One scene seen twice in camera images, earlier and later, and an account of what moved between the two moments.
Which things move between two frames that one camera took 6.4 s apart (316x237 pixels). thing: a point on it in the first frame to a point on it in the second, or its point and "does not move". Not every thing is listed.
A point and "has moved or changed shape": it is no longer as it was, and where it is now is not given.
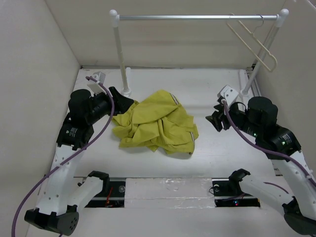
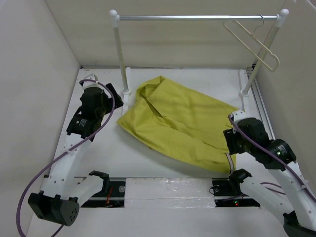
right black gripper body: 239,117 to 235,143
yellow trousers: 159,122 has moved or changed shape
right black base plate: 229,193 does not move
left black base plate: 113,196 does not move
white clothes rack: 279,19 does not move
